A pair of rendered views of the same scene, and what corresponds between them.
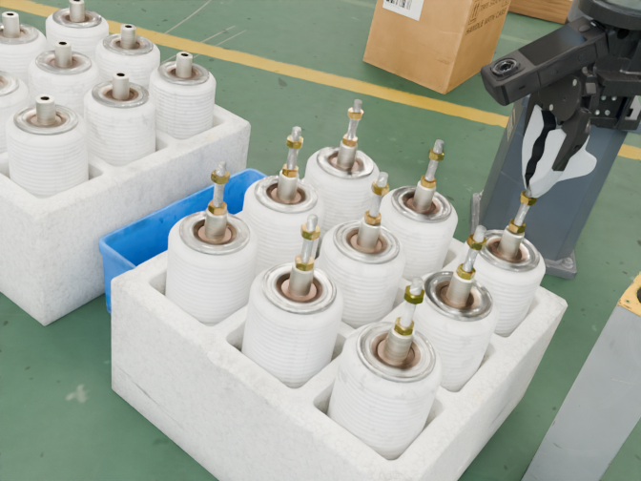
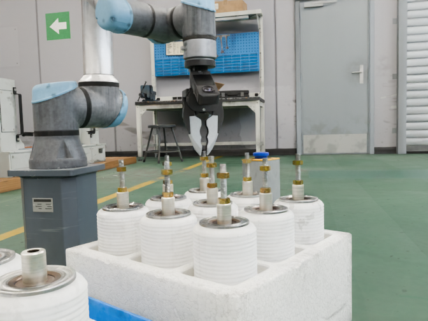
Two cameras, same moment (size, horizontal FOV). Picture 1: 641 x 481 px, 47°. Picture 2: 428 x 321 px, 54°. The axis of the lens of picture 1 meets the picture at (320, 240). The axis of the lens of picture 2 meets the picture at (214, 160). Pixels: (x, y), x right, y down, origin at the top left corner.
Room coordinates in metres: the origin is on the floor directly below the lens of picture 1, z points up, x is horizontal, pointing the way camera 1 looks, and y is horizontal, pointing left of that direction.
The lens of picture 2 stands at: (0.55, 0.73, 0.39)
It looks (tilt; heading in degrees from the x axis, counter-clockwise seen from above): 4 degrees down; 278
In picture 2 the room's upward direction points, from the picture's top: 2 degrees counter-clockwise
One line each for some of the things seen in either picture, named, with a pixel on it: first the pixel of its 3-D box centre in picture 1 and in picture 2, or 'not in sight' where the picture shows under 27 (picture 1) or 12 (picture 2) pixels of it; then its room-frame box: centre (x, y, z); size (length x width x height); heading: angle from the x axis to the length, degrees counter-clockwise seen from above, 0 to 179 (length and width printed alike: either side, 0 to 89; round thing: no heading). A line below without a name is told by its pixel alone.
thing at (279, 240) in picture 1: (276, 255); (170, 267); (0.72, 0.05, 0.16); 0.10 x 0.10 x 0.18
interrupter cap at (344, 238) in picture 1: (366, 242); (212, 203); (0.66, -0.05, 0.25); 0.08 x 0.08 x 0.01
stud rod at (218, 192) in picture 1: (218, 193); (223, 188); (0.62, 0.11, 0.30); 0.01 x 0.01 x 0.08
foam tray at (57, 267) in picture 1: (68, 160); not in sight; (0.94, 0.41, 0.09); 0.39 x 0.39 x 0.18; 60
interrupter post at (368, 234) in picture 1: (368, 233); (212, 196); (0.66, -0.05, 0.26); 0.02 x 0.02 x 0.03
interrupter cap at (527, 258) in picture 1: (506, 251); (204, 190); (0.70, -0.21, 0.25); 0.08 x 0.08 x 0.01
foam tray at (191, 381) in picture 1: (340, 345); (214, 286); (0.66, -0.05, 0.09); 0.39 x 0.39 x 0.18; 59
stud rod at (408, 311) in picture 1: (408, 311); (297, 172); (0.50, -0.09, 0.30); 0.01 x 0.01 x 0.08
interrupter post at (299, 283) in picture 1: (300, 279); (265, 202); (0.56, 0.01, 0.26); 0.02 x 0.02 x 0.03
